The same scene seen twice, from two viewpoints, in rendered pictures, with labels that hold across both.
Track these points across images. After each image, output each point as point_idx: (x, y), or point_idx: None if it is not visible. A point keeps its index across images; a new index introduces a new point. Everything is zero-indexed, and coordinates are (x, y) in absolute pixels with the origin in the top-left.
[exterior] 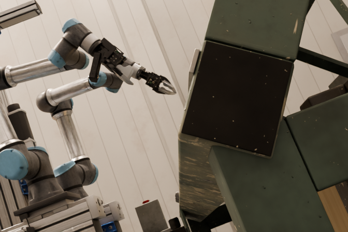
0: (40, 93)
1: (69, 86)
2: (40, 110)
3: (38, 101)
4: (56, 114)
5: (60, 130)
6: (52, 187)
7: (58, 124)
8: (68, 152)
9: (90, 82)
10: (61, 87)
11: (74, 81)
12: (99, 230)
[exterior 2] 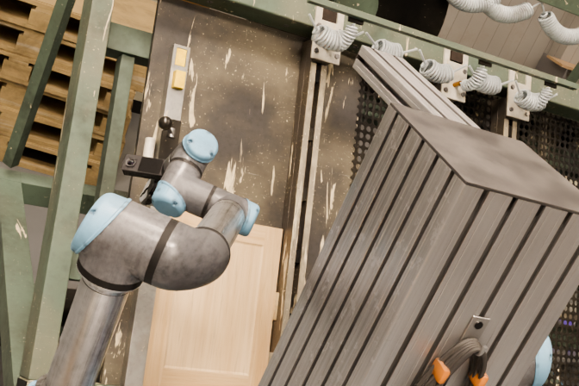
0: (221, 250)
1: (236, 233)
2: (171, 288)
3: (213, 275)
4: (141, 283)
5: (115, 323)
6: None
7: (120, 308)
8: (92, 381)
9: (250, 231)
10: (232, 235)
11: (235, 219)
12: None
